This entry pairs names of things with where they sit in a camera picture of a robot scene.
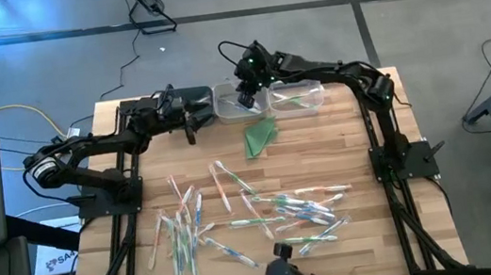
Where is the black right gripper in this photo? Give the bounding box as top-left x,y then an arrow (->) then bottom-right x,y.
228,38 -> 281,110

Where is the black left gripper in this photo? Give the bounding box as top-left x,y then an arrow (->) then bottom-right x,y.
138,84 -> 221,153

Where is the light grey plastic bin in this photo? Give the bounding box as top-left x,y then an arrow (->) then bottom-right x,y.
211,76 -> 272,127

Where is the dark grey plastic bin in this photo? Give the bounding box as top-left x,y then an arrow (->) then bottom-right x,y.
155,83 -> 219,133

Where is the green cloth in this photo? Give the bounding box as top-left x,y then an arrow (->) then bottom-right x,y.
240,115 -> 283,161

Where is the orange toothbrush in clear wrap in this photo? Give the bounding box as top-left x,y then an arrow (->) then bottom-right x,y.
179,186 -> 197,207
208,161 -> 234,218
165,173 -> 188,215
317,192 -> 346,208
238,186 -> 276,244
139,209 -> 172,272
292,182 -> 354,199
274,218 -> 311,235

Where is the clear plastic bin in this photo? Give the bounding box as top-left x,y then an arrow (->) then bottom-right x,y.
265,74 -> 329,121

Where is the white power adapter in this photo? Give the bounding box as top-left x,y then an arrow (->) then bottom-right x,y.
64,125 -> 83,140

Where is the black diagonal strut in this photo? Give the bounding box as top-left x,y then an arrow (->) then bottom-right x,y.
3,204 -> 84,261

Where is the white printed cardboard box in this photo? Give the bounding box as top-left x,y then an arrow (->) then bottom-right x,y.
26,215 -> 83,275

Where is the yellow cable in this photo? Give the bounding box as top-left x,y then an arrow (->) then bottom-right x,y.
0,69 -> 73,174

